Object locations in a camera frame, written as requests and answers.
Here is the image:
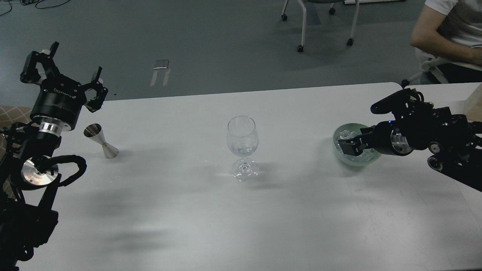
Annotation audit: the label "green bowl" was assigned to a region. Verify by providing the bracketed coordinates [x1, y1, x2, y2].
[332, 123, 381, 167]

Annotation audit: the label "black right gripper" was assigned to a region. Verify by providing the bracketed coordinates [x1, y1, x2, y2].
[338, 120, 413, 157]

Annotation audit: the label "seated person white shirt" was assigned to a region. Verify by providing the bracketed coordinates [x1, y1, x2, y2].
[409, 0, 482, 66]

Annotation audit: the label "black floor cables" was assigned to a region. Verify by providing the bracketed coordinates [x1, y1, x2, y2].
[0, 0, 72, 15]

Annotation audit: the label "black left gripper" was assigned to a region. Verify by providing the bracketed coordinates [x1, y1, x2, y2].
[20, 41, 108, 131]

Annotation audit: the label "clear ice cubes pile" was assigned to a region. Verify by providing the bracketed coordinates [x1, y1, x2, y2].
[334, 129, 378, 164]

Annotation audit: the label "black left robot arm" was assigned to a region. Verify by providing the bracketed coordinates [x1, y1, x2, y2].
[1, 42, 108, 271]

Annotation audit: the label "beige checkered sofa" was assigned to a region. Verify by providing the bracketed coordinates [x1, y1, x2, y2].
[0, 106, 32, 151]

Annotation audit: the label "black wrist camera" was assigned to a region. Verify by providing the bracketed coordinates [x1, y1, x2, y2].
[370, 88, 424, 114]

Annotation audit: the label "white rolling chair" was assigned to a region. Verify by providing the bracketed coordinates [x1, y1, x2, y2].
[280, 0, 362, 53]

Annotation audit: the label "clear wine glass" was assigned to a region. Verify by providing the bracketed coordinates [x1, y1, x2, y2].
[227, 115, 259, 182]

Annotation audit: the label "steel cocktail jigger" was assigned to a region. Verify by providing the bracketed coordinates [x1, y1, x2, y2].
[83, 123, 119, 159]

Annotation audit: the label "beige cardboard box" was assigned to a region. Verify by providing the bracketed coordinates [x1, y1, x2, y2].
[464, 84, 482, 122]

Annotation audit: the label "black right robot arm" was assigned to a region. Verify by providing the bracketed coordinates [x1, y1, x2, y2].
[339, 102, 482, 192]

